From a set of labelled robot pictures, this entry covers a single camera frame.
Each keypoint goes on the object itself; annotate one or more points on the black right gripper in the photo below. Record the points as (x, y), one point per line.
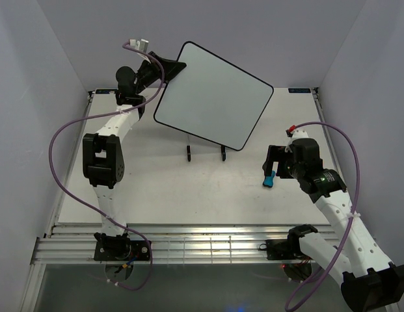
(273, 155)

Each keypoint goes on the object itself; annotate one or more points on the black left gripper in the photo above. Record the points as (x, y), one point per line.
(171, 69)

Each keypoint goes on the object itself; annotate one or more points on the blue bone-shaped whiteboard eraser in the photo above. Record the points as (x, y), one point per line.
(268, 181)

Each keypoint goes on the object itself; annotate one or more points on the white whiteboard black frame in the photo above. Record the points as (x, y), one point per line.
(213, 99)

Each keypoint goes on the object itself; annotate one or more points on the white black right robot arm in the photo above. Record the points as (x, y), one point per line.
(367, 277)

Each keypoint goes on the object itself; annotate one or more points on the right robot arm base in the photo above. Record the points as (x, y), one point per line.
(296, 265)

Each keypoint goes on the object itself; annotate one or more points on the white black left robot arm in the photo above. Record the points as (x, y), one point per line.
(103, 160)

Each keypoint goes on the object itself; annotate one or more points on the metal whiteboard stand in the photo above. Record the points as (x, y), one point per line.
(196, 146)

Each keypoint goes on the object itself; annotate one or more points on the blue label right corner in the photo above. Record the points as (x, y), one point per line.
(299, 90)

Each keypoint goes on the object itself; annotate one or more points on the blue label corner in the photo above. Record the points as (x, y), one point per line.
(299, 90)
(105, 91)

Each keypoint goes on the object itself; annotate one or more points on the blue label left corner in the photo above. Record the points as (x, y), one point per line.
(105, 91)

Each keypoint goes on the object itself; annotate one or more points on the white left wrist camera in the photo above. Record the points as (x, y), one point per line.
(140, 45)

